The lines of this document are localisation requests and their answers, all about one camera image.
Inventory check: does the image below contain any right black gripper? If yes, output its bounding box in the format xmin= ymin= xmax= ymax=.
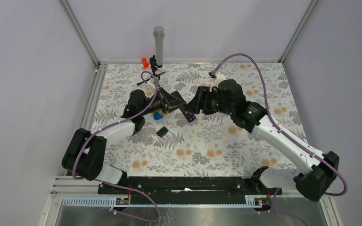
xmin=185 ymin=86 xmax=234 ymax=116

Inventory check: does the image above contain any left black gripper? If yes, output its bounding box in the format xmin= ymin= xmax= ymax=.
xmin=140 ymin=87 xmax=186 ymax=116

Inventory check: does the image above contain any AAA battery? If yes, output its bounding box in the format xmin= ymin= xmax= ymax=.
xmin=189 ymin=114 xmax=196 ymax=121

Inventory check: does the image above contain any black battery cover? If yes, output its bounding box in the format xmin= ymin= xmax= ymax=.
xmin=156 ymin=127 xmax=169 ymax=138

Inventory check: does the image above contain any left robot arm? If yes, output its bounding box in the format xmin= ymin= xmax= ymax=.
xmin=61 ymin=88 xmax=196 ymax=194

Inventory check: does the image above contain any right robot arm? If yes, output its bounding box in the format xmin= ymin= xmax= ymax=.
xmin=187 ymin=80 xmax=339 ymax=202

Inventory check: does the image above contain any blue plastic piece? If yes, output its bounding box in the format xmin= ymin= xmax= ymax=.
xmin=153 ymin=112 xmax=163 ymax=121

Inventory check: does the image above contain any floral table mat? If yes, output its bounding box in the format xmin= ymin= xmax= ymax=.
xmin=92 ymin=63 xmax=306 ymax=177

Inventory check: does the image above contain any black tripod mic stand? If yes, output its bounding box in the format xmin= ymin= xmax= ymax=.
xmin=137 ymin=55 xmax=166 ymax=86

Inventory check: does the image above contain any orange plastic piece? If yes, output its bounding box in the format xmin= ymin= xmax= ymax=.
xmin=141 ymin=58 xmax=149 ymax=68

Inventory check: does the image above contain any grey microphone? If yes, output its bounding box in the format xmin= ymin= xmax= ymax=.
xmin=153 ymin=25 xmax=165 ymax=68

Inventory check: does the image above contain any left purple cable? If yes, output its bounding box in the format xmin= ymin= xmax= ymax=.
xmin=72 ymin=71 xmax=160 ymax=181

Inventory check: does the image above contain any purple cable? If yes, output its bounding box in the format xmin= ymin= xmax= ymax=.
xmin=72 ymin=71 xmax=160 ymax=181
xmin=210 ymin=53 xmax=348 ymax=196

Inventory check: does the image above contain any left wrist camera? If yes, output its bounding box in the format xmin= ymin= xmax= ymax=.
xmin=147 ymin=78 xmax=160 ymax=92

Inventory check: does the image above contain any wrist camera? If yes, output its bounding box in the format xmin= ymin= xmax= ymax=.
xmin=147 ymin=78 xmax=160 ymax=92
xmin=211 ymin=72 xmax=227 ymax=87

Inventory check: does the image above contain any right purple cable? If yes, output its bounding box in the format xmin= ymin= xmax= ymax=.
xmin=210 ymin=53 xmax=348 ymax=196

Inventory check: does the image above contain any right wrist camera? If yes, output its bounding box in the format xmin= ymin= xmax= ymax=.
xmin=211 ymin=72 xmax=227 ymax=87

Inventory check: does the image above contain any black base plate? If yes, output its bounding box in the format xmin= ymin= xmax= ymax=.
xmin=98 ymin=177 xmax=282 ymax=205

